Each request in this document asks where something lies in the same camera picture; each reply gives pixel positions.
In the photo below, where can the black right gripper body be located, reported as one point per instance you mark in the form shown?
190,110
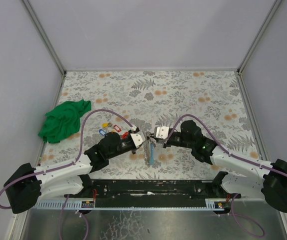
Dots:
166,143

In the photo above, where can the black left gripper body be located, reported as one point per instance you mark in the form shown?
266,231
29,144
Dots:
135,150

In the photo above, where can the red outlined key tag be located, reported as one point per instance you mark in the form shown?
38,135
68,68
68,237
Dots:
117,128

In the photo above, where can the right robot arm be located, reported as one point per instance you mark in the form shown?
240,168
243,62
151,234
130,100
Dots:
257,179

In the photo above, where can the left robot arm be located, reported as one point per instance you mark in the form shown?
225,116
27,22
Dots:
28,185

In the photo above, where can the yellow key tag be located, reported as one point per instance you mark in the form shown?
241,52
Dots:
105,125

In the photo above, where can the dark blue key tag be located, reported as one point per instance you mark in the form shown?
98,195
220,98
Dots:
103,132

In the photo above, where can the floral patterned tablecloth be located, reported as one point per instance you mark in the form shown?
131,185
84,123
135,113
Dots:
147,99

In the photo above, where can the green crumpled cloth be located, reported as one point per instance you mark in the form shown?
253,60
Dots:
63,121

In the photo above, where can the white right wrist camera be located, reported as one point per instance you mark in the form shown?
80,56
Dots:
161,132

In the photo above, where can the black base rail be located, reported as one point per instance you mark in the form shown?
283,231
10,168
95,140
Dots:
152,193

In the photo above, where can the white slotted cable duct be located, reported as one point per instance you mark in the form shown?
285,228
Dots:
57,204

